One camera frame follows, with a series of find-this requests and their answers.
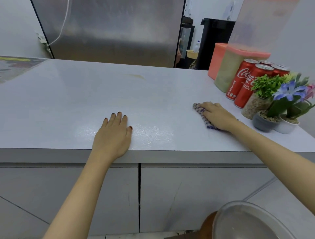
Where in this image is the brown wooden stool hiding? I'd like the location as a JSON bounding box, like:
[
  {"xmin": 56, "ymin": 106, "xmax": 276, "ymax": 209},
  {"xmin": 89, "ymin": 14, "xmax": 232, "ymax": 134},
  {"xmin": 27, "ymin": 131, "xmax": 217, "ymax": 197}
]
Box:
[{"xmin": 171, "ymin": 210, "xmax": 218, "ymax": 239}]

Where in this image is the person's left hand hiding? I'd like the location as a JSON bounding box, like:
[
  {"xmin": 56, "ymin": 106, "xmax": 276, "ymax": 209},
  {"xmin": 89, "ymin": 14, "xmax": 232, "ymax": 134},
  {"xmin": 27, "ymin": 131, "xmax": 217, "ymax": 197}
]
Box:
[{"xmin": 92, "ymin": 111, "xmax": 133, "ymax": 161}]

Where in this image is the clear container with pink lid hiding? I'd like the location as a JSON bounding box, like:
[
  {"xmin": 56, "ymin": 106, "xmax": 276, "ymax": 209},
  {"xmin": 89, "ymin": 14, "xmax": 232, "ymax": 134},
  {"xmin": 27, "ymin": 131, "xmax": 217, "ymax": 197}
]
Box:
[{"xmin": 214, "ymin": 44, "xmax": 271, "ymax": 94}]

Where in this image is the white cable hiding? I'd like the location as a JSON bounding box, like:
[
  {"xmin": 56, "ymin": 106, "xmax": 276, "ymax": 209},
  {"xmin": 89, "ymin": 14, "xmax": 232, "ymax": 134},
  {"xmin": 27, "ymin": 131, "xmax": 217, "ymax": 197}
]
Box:
[{"xmin": 47, "ymin": 0, "xmax": 72, "ymax": 46}]

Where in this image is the grey cabinet door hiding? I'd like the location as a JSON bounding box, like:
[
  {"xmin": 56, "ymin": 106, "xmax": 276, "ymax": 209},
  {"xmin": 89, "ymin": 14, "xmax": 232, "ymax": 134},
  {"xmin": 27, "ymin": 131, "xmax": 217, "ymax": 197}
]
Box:
[{"xmin": 0, "ymin": 167, "xmax": 139, "ymax": 236}]

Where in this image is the purple checkered cleaning cloth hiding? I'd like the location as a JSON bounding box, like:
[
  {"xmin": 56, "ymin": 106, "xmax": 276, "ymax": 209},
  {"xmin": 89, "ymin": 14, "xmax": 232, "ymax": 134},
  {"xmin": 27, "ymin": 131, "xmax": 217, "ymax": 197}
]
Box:
[{"xmin": 192, "ymin": 103, "xmax": 223, "ymax": 130}]

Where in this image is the printed sheet on counter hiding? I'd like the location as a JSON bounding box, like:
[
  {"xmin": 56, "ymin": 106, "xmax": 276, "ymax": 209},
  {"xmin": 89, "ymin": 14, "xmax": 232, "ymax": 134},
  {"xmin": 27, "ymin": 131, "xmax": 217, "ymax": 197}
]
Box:
[{"xmin": 0, "ymin": 56, "xmax": 47, "ymax": 84}]

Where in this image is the pink plastic container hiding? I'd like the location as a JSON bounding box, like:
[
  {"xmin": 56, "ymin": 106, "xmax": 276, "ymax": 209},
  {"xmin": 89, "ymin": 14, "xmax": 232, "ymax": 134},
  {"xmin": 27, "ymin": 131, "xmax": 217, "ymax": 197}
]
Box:
[{"xmin": 208, "ymin": 43, "xmax": 228, "ymax": 81}]

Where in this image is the person's right hand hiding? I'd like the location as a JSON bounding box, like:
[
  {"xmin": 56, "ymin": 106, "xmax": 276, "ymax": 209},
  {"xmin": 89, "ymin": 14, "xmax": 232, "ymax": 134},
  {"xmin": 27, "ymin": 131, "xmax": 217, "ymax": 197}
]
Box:
[{"xmin": 198, "ymin": 102, "xmax": 239, "ymax": 132}]

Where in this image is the person's right forearm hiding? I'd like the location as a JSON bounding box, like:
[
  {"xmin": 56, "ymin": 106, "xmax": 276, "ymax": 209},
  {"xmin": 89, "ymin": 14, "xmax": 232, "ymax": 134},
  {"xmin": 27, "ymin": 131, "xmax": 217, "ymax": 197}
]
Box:
[{"xmin": 230, "ymin": 120, "xmax": 315, "ymax": 215}]

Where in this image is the tall translucent plastic container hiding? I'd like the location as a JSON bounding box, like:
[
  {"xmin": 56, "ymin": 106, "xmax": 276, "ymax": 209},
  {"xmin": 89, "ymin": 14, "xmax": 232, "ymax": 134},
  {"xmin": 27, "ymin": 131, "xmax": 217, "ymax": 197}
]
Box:
[{"xmin": 227, "ymin": 0, "xmax": 301, "ymax": 54}]

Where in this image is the clear glass bowl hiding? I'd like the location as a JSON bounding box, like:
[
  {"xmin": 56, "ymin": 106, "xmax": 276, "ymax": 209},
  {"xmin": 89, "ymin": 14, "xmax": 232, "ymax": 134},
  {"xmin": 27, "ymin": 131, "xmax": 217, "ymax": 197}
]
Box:
[{"xmin": 212, "ymin": 200, "xmax": 297, "ymax": 239}]

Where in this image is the pink flower in white pot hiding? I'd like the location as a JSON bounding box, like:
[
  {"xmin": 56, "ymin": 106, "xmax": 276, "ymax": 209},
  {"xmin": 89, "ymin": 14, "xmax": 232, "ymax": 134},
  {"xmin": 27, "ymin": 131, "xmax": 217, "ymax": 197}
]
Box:
[{"xmin": 274, "ymin": 73, "xmax": 315, "ymax": 135}]

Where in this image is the person's left forearm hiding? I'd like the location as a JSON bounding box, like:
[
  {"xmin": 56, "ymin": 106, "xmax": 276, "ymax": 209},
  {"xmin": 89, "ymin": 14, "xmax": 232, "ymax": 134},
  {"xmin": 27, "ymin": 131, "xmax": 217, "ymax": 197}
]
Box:
[{"xmin": 42, "ymin": 151, "xmax": 123, "ymax": 239}]

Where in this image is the dark glass-front cabinet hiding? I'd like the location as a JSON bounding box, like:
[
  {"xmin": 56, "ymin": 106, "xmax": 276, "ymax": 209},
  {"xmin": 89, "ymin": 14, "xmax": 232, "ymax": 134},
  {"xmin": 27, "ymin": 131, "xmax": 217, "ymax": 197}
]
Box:
[{"xmin": 180, "ymin": 23, "xmax": 195, "ymax": 53}]

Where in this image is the purple flower in grey pot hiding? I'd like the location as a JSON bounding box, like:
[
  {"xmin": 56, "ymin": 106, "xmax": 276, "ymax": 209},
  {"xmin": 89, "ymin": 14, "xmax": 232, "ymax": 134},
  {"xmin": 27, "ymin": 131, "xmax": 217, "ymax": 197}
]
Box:
[{"xmin": 252, "ymin": 80, "xmax": 308, "ymax": 132}]

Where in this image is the stainless steel refrigerator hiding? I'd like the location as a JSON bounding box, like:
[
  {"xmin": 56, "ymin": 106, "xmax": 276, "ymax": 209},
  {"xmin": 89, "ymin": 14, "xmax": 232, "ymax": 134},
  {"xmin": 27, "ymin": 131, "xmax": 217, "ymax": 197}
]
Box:
[{"xmin": 31, "ymin": 0, "xmax": 185, "ymax": 68}]

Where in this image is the black appliance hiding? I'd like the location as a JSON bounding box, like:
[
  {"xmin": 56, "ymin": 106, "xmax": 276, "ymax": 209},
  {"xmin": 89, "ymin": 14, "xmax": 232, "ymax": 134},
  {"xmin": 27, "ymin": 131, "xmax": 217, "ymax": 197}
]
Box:
[{"xmin": 195, "ymin": 18, "xmax": 236, "ymax": 71}]

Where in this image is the green plant in glass jar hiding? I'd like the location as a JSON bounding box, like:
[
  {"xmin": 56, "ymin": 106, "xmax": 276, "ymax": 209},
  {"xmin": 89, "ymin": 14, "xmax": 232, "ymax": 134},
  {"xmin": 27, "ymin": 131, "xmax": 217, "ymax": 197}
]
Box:
[{"xmin": 241, "ymin": 73, "xmax": 296, "ymax": 120}]

